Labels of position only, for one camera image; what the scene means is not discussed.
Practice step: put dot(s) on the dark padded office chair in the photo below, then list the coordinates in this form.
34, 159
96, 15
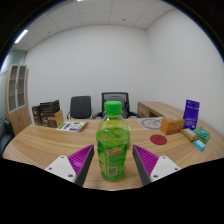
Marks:
80, 106

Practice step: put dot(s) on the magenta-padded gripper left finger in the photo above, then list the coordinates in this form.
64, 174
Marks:
63, 166

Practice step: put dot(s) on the flat green box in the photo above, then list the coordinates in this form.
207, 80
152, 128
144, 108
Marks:
202, 134

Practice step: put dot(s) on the flat round red coaster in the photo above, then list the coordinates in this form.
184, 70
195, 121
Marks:
158, 139

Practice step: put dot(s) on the black sofa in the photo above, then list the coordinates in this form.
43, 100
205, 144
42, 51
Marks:
5, 138

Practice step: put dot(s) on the grey backpack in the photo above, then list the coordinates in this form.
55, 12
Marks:
124, 106

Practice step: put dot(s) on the purple standing package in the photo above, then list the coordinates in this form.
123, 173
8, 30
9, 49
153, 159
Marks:
191, 115

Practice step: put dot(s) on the tan cardboard box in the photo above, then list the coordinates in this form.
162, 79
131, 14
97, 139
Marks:
55, 120

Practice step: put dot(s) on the wooden side desk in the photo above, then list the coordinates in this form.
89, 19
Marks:
156, 108

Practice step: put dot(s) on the orange-brown box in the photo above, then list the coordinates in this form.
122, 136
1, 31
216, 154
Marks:
171, 126

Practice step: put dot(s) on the green drink bottle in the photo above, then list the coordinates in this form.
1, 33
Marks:
112, 146

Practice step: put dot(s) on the long ceiling light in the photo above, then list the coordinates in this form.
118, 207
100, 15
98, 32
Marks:
21, 36

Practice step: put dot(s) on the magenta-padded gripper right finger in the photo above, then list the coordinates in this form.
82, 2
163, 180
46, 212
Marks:
161, 166

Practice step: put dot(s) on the large dark brown box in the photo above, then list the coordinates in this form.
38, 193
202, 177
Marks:
49, 106

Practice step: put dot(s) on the white green purple leaflet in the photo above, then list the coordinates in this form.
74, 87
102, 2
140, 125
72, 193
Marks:
71, 126

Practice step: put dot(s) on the small dark brown box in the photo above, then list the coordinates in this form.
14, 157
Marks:
36, 115

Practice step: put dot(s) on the small tan bar box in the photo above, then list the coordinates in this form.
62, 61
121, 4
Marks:
189, 134

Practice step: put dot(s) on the small blue white box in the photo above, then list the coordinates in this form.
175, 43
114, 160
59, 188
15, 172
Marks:
199, 145

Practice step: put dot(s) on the wooden shelf cabinet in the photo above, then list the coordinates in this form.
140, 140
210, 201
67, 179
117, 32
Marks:
18, 116

